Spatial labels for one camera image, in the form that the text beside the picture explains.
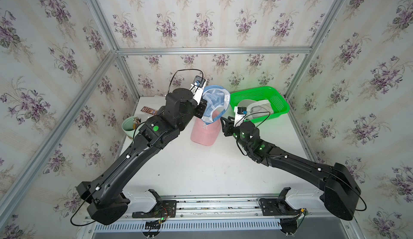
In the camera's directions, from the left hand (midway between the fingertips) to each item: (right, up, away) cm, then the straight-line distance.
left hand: (203, 94), depth 61 cm
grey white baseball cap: (+38, -4, +48) cm, 61 cm away
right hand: (+11, -10, +15) cm, 21 cm away
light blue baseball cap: (+6, -1, +19) cm, 20 cm away
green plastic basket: (+52, -3, +48) cm, 70 cm away
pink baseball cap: (0, -21, +34) cm, 40 cm away
